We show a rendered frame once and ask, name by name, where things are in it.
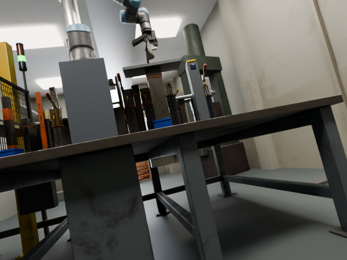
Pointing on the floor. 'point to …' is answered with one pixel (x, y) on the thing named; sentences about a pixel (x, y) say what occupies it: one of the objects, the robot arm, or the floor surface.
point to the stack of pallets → (144, 171)
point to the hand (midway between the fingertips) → (149, 60)
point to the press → (240, 155)
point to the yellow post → (32, 238)
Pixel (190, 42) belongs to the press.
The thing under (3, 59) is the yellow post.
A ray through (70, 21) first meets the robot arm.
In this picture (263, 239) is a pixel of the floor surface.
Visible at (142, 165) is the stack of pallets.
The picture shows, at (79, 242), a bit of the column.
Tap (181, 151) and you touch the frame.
